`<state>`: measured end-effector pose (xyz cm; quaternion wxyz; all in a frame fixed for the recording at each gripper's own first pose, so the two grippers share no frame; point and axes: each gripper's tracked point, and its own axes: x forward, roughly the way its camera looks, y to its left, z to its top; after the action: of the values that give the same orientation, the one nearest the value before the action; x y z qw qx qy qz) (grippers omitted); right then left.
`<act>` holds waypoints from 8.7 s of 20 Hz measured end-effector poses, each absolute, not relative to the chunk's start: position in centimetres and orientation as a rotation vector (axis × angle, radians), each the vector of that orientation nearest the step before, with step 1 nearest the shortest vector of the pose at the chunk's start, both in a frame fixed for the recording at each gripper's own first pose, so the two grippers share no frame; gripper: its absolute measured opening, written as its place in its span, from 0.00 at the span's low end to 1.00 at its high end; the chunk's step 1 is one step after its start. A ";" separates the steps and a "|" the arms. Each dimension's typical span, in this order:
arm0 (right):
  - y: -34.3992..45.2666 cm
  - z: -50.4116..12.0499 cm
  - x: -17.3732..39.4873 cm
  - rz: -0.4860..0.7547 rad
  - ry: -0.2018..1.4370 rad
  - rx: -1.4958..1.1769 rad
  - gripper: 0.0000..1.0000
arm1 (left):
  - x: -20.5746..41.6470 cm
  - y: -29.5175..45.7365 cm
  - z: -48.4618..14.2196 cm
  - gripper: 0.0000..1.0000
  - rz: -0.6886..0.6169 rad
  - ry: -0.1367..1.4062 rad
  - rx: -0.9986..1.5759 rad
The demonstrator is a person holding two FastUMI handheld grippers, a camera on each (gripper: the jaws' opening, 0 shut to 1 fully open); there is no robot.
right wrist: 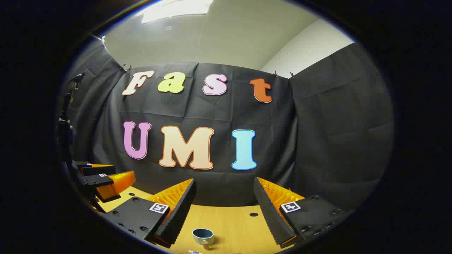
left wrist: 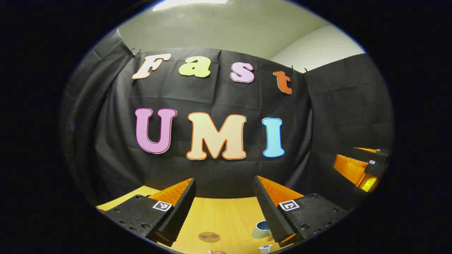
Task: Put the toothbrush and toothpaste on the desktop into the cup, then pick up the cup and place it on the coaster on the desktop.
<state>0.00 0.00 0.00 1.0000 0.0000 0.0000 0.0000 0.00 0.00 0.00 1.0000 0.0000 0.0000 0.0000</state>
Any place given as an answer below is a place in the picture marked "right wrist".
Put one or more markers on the black tripod stand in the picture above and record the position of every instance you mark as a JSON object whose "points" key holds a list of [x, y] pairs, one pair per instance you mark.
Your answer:
{"points": [[65, 134]]}

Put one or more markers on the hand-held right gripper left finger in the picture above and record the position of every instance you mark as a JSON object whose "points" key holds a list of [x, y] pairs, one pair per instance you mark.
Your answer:
{"points": [[178, 211]]}

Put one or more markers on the wooden desktop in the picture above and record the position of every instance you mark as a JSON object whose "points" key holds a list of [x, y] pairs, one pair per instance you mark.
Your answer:
{"points": [[233, 225]]}

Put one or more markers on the black backdrop cloth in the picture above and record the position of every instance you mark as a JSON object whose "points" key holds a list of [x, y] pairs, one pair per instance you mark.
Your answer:
{"points": [[226, 113]]}

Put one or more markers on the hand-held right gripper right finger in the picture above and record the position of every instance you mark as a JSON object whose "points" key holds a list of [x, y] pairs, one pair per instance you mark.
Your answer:
{"points": [[270, 211]]}

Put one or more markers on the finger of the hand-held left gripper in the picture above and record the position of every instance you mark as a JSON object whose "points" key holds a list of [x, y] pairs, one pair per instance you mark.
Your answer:
{"points": [[97, 170], [100, 180]]}

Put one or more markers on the ceiling light panel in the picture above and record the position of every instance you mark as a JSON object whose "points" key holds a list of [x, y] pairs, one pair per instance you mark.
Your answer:
{"points": [[176, 10]]}

